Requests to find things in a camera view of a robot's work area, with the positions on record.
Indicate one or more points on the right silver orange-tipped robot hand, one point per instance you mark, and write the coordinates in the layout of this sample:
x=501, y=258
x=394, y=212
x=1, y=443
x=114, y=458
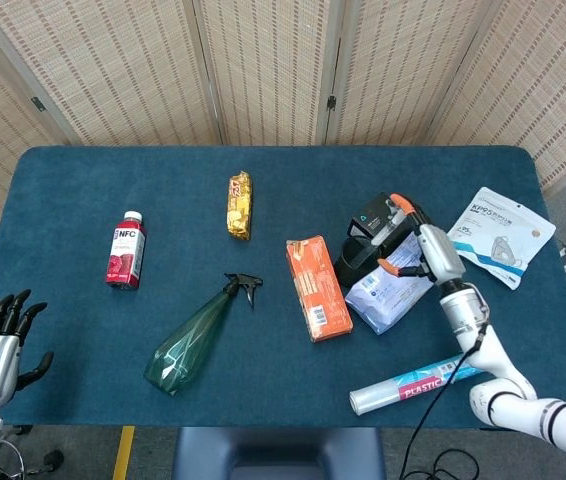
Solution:
x=440, y=255

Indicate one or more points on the clear test tube white cap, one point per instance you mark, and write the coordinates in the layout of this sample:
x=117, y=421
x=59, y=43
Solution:
x=388, y=231

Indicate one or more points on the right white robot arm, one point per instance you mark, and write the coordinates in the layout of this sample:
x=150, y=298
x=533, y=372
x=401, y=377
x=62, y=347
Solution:
x=478, y=340

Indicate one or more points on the black pen holder cup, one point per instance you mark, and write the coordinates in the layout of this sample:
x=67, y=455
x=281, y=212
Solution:
x=348, y=272

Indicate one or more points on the white KP95 mask bag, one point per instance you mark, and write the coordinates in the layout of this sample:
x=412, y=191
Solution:
x=498, y=235

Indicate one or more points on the black product box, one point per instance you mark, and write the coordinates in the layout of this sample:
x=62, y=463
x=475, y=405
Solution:
x=370, y=212

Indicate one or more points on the orange cardboard box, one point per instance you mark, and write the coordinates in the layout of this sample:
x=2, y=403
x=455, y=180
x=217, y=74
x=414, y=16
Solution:
x=320, y=290

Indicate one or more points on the clear plastic bag roll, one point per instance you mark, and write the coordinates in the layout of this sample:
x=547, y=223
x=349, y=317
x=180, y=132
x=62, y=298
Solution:
x=388, y=392

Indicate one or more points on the yellow floor tape strip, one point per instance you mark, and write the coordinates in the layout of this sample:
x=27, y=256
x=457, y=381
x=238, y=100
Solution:
x=124, y=452

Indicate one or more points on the red NFC juice bottle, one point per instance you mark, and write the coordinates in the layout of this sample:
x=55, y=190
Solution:
x=125, y=250

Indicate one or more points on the blue felt table mat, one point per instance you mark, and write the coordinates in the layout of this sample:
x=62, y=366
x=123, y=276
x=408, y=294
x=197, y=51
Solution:
x=63, y=200

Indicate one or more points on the black screen hinge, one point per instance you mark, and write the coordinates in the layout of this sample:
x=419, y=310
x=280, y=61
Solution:
x=332, y=102
x=38, y=104

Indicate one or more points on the green spray bottle black trigger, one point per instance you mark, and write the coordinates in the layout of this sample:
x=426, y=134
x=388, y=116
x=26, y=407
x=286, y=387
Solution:
x=188, y=335

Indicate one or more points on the gold foil snack pack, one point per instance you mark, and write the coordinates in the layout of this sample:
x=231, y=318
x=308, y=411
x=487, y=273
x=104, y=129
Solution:
x=239, y=205

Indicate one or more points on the woven bamboo folding screen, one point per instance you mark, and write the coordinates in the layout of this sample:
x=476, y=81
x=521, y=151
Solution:
x=263, y=75

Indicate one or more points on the blue grey chair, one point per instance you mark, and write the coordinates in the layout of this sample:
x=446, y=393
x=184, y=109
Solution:
x=278, y=450

